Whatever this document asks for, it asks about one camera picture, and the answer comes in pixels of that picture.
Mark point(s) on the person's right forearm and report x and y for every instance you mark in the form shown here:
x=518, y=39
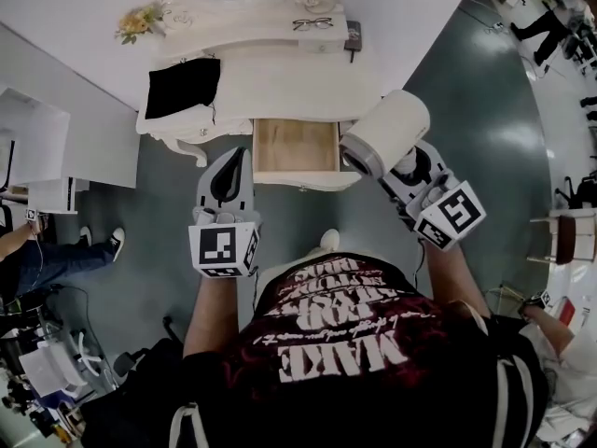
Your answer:
x=450, y=283

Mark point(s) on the wooden chair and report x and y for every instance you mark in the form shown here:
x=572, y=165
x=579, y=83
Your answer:
x=566, y=238

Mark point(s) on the white dressing table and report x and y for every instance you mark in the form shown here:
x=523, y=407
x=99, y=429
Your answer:
x=280, y=82

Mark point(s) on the person's beige trousers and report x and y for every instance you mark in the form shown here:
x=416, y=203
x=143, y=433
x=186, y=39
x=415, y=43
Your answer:
x=280, y=278

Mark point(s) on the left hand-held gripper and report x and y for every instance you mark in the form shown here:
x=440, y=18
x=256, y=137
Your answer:
x=224, y=250

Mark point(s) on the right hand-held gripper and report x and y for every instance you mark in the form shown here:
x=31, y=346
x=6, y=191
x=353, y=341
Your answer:
x=452, y=215

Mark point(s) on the white box device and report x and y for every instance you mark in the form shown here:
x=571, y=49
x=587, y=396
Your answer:
x=51, y=367

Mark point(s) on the person's white shoe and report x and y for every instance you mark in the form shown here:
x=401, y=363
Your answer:
x=330, y=240

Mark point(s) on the black cloth pouch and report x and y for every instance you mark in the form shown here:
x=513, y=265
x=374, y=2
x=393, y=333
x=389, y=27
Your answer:
x=182, y=87

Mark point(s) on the person's black printed shirt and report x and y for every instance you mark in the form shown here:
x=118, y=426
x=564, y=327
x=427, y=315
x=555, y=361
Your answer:
x=364, y=390

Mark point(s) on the black office chair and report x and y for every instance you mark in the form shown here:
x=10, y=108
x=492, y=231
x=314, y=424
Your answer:
x=126, y=390

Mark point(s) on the white cabinet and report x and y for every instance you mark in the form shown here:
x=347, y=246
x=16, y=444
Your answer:
x=37, y=147

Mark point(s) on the red box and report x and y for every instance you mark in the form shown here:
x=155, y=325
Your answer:
x=566, y=311

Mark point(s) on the yellow flower bouquet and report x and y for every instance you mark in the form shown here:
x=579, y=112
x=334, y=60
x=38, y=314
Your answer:
x=137, y=21

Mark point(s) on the large white wooden drawer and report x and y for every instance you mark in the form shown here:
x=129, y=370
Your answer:
x=294, y=143

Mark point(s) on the black rimmed glasses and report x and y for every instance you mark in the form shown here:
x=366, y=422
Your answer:
x=308, y=23

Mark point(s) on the person's left forearm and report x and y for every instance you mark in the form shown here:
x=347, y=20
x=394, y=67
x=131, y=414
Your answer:
x=212, y=315

